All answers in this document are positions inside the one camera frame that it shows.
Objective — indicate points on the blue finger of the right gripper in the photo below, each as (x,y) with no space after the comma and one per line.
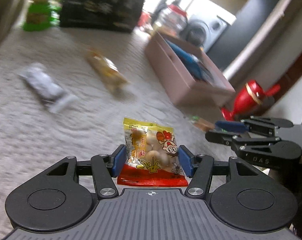
(232,126)

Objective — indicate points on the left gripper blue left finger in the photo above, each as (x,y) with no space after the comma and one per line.
(104,168)

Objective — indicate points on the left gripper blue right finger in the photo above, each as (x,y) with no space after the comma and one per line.
(199,169)

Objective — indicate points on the yellow red peanut packet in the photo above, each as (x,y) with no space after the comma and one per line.
(152,156)

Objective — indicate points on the blue seaweed snack bag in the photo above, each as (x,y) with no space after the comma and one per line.
(188,61)

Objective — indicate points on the orange snack bar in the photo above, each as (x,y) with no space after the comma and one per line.
(106,69)

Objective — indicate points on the pale cracker packet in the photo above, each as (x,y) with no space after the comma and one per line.
(201,124)

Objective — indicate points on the red vase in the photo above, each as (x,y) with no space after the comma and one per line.
(251,95)

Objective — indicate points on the pink cardboard box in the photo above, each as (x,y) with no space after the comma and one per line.
(183,88)

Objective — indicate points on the silver foil snack packet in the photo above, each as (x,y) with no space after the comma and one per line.
(51,94)

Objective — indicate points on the white lace tablecloth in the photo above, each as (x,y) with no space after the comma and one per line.
(32,139)

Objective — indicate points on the grey washing machine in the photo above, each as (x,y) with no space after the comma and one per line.
(203,31)

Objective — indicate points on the clear jar red lid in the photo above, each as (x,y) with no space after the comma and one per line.
(171,21)

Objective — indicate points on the large black snack bag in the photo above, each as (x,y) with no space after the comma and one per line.
(115,15)

